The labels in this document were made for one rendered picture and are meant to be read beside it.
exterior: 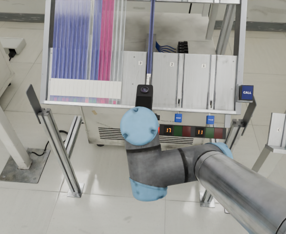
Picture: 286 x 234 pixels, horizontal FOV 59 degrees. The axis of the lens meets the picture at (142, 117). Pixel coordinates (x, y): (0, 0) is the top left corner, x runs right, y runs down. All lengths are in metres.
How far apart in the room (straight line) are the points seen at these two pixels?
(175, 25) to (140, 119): 1.15
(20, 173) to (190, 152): 1.31
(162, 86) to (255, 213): 0.63
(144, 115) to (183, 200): 1.06
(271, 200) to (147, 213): 1.15
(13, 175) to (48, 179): 0.21
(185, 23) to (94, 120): 0.78
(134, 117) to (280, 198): 0.28
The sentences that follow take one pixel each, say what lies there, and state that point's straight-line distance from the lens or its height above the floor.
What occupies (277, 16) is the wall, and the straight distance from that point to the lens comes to 3.07.
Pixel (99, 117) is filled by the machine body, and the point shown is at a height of 0.31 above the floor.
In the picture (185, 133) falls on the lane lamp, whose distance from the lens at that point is 0.91.
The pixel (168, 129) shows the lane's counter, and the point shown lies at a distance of 0.90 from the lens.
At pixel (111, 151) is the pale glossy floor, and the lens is 1.66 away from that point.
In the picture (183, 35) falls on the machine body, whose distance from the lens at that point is 1.51.
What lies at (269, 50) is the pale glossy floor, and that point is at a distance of 2.78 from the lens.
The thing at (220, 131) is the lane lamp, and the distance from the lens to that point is 0.93.
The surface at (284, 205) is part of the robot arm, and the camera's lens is 0.34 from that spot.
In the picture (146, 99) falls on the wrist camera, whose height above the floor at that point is 0.87.
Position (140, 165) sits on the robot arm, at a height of 0.91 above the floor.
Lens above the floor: 1.35
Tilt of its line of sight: 47 degrees down
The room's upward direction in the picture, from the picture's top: straight up
